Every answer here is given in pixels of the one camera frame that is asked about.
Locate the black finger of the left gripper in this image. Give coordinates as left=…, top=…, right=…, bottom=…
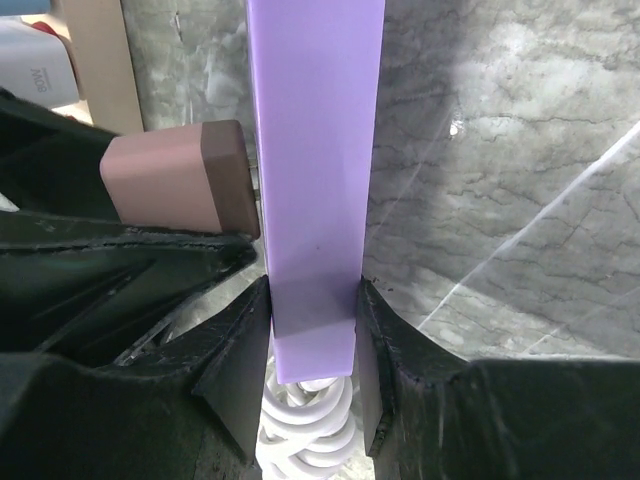
left=1, top=91, right=257, bottom=367

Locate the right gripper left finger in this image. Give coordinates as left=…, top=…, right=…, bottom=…
left=1, top=278, right=271, bottom=479

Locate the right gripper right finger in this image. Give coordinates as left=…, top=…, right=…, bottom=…
left=356, top=280, right=639, bottom=479

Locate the white cable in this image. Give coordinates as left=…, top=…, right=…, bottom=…
left=254, top=369, right=359, bottom=480

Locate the pink brown plug adapter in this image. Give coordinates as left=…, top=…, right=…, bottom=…
left=100, top=120, right=260, bottom=240

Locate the beige power strip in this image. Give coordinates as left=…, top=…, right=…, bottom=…
left=56, top=0, right=144, bottom=134

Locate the purple power strip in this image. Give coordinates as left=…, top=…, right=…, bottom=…
left=247, top=0, right=385, bottom=384

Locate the white plug adapter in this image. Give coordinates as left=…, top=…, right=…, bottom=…
left=1, top=17, right=80, bottom=109

